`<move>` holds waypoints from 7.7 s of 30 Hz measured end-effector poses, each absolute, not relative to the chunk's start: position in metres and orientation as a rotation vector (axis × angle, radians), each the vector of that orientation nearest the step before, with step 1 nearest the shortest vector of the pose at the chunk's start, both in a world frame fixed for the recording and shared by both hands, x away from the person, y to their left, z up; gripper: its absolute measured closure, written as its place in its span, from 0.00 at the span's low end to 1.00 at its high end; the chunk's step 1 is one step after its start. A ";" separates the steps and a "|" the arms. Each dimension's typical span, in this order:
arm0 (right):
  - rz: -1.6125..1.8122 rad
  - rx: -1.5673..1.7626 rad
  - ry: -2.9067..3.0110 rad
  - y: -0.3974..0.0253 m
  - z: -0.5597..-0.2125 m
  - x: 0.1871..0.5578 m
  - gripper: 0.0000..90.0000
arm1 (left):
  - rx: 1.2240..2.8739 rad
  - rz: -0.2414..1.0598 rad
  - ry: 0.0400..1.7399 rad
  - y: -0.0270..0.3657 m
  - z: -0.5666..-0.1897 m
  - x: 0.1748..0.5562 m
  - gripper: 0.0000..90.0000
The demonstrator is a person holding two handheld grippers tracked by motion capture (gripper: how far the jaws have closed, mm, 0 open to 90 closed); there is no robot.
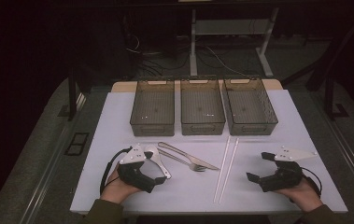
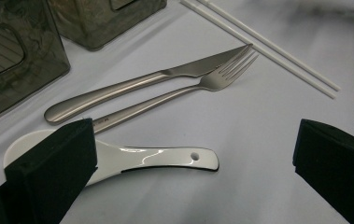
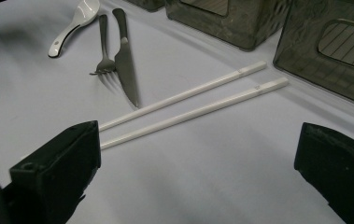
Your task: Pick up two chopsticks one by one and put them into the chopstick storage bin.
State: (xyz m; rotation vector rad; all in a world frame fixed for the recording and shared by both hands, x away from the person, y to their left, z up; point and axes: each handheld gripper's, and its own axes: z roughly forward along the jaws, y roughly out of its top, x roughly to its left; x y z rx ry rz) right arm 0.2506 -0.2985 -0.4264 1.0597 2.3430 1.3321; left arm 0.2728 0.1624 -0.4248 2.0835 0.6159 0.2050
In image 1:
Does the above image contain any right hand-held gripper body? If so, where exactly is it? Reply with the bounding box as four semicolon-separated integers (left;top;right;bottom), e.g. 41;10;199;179
258;146;319;192

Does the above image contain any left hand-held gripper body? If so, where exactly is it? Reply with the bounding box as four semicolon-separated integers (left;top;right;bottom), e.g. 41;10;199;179
117;143;158;194

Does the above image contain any stainless steel fork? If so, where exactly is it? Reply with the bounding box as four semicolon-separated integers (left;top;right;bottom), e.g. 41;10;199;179
157;147;208;173

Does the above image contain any stainless steel knife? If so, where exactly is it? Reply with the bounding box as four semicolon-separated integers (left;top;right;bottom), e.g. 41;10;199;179
157;141;220;171

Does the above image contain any smoky transparent plastic bin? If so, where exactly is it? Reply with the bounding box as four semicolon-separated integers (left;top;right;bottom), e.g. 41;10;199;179
223;77;279;136
179;77;227;136
129;78;176;137

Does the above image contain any person's left hand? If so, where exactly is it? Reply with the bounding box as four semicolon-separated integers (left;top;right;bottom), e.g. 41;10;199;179
100;169;141;204

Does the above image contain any person's right hand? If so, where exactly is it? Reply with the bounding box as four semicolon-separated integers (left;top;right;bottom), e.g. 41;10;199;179
274;179;324;213

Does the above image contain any wooden board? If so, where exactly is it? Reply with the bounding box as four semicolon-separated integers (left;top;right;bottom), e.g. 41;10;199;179
111;78;284;93

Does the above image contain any black metal stand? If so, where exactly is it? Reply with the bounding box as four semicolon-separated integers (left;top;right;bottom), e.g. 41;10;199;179
323;74;350;120
66;62;87;122

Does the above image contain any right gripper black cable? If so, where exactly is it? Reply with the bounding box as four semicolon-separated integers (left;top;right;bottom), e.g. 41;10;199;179
300;167;323;199

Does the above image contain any bundle of black floor cables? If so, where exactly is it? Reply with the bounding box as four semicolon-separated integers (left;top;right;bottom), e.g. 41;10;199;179
124;31;191;78

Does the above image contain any white floor cable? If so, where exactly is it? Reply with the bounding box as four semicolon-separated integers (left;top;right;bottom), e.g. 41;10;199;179
206;46;248;77

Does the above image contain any white metal desk frame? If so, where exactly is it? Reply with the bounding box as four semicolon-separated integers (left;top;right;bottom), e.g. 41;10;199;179
189;7;280;78

